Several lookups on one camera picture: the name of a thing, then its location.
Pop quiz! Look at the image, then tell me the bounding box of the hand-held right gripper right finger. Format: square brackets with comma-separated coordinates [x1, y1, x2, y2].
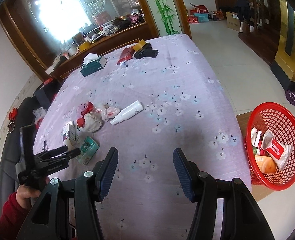
[172, 147, 275, 240]

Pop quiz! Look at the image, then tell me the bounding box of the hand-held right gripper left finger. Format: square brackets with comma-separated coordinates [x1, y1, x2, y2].
[21, 147, 119, 240]

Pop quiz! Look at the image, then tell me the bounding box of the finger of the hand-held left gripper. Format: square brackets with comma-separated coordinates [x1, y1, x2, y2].
[44, 148, 81, 167]
[39, 147, 70, 159]

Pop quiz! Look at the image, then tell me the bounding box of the green packet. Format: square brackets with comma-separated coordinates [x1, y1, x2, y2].
[75, 137, 99, 165]

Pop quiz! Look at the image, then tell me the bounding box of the blue white medicine box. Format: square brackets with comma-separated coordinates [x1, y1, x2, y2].
[62, 121, 78, 142]

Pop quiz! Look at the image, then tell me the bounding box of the white green cloth bag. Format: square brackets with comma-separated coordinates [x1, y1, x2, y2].
[84, 112, 104, 132]

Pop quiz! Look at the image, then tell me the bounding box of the red wrapper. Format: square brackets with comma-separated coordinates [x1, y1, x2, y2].
[76, 102, 95, 128]

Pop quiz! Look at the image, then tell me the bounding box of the white spray bottle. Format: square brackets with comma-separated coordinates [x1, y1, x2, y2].
[110, 100, 143, 125]

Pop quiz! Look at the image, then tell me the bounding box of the red plastic basket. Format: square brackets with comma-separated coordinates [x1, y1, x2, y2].
[245, 102, 295, 191]

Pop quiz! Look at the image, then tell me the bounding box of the orange packet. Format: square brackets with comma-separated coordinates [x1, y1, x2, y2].
[254, 154, 277, 173]

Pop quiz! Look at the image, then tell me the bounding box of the white torn packet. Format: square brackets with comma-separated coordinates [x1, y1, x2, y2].
[251, 127, 263, 148]

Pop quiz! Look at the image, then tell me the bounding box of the white red wipes packet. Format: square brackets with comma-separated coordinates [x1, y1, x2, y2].
[264, 130, 293, 170]

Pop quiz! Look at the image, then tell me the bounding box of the person's left forearm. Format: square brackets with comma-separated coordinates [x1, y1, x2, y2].
[0, 192, 31, 240]

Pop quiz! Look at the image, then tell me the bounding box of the person's left hand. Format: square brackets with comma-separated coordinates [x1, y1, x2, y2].
[15, 177, 50, 210]

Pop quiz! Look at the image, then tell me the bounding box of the black box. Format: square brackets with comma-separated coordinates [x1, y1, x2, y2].
[34, 81, 60, 109]

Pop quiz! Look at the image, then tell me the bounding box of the purple floral tablecloth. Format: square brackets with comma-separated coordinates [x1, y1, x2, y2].
[32, 33, 252, 240]

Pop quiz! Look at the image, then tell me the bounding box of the teal tissue box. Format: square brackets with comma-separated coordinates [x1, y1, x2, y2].
[80, 54, 107, 77]

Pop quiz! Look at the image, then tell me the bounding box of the wooden counter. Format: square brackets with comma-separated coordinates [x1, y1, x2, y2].
[46, 21, 158, 80]

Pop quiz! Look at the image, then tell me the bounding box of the dark red packet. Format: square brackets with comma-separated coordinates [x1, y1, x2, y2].
[118, 47, 135, 65]

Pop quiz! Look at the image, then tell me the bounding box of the yellow tape roll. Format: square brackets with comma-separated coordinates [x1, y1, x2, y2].
[133, 39, 145, 52]

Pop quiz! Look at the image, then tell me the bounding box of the purple mop head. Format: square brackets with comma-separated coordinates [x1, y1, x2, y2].
[285, 90, 295, 108]

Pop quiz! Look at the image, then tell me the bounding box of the brown cardboard box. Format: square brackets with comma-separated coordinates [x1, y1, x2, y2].
[226, 11, 243, 32]

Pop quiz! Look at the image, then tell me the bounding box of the wooden staircase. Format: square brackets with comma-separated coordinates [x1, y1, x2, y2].
[238, 0, 281, 65]

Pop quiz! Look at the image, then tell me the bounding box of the gold pillar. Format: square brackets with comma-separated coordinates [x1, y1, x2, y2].
[271, 0, 295, 90]

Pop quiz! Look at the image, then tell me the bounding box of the bamboo painted glass panel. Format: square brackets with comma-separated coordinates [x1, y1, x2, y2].
[140, 0, 190, 39]

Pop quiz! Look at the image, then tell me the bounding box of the dark jacket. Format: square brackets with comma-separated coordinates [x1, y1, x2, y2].
[235, 0, 250, 22]

